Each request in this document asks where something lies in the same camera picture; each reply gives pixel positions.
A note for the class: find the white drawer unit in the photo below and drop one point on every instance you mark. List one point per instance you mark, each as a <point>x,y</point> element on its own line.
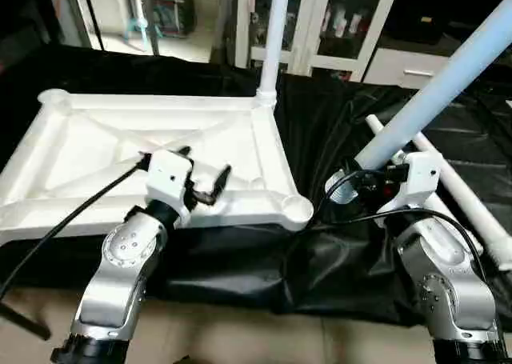
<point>400,70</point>

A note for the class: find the white glass-door cabinet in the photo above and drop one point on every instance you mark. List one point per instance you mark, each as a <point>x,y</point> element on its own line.
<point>336,20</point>

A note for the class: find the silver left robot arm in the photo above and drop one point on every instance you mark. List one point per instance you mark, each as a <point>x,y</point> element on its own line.
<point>120,276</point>

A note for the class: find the light blue metal frame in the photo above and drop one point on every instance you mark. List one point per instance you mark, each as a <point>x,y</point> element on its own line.
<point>142,12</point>

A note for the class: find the white plastic table leg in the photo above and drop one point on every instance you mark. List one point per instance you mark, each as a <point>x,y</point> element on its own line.
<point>274,36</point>
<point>472,212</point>
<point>380,128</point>
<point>440,84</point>

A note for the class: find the black metal bench leg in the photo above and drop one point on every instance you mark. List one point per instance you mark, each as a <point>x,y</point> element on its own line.
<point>24,320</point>

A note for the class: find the black mat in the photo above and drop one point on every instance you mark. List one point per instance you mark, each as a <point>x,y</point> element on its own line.
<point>320,276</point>

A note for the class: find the black box yellow label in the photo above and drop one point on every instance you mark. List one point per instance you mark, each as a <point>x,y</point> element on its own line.
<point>440,8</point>

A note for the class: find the white plastic table top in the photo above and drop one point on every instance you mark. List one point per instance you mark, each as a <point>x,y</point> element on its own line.
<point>120,132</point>

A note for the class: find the dark storage box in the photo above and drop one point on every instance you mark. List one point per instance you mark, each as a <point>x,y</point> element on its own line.
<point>174,12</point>

